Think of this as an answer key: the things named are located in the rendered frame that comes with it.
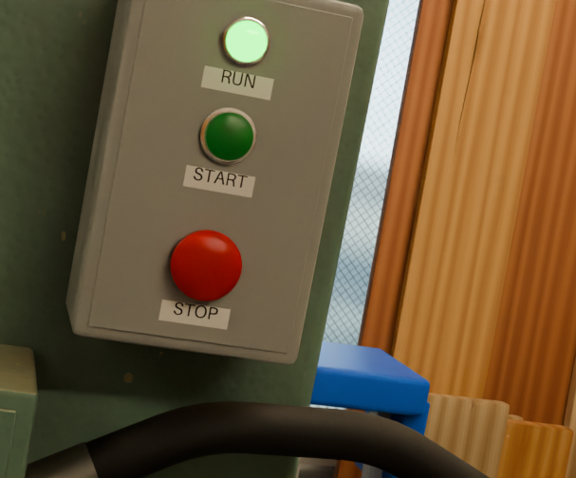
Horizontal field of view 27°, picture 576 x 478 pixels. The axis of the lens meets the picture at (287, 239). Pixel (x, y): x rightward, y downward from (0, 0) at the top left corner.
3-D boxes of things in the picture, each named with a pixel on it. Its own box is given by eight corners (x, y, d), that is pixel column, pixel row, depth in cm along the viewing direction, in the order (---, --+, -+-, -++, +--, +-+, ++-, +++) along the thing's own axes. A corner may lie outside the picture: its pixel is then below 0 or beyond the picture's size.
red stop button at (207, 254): (163, 292, 50) (176, 223, 50) (232, 303, 51) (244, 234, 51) (166, 297, 49) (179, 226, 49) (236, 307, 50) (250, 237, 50)
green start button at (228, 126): (195, 158, 50) (205, 102, 50) (250, 169, 50) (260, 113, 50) (196, 160, 49) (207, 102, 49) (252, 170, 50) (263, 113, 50)
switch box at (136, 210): (64, 308, 56) (122, -33, 54) (269, 338, 58) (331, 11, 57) (70, 338, 50) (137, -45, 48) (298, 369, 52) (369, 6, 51)
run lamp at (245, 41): (217, 60, 49) (226, 12, 49) (264, 69, 50) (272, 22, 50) (220, 60, 49) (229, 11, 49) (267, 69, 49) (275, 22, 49)
